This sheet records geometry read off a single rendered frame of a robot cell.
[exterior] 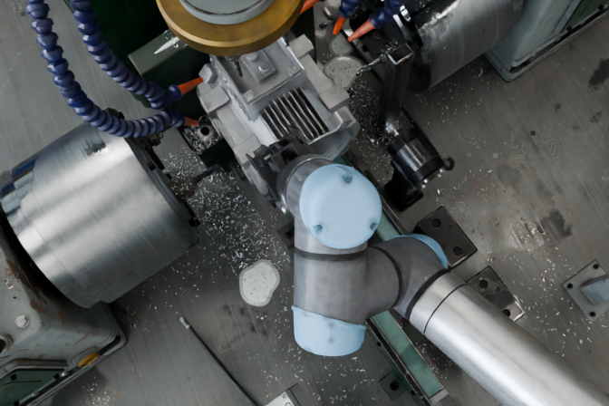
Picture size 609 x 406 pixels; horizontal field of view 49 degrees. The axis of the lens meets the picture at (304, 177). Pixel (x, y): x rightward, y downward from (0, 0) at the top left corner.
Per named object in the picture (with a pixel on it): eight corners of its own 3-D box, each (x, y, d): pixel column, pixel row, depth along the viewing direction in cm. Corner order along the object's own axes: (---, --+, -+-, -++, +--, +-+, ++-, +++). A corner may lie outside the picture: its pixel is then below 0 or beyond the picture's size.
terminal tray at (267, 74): (211, 66, 103) (202, 44, 96) (268, 31, 105) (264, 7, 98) (251, 125, 100) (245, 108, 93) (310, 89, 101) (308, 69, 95)
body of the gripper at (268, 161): (290, 123, 87) (313, 130, 76) (323, 177, 90) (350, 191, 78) (242, 155, 87) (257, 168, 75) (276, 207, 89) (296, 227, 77)
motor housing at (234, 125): (207, 116, 118) (183, 70, 99) (296, 61, 120) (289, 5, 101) (266, 207, 112) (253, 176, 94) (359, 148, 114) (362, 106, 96)
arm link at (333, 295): (398, 336, 73) (402, 239, 71) (333, 368, 64) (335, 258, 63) (343, 318, 78) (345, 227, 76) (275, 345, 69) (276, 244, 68)
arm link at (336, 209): (306, 261, 62) (308, 170, 60) (282, 234, 72) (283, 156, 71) (386, 256, 64) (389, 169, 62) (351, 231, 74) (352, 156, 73)
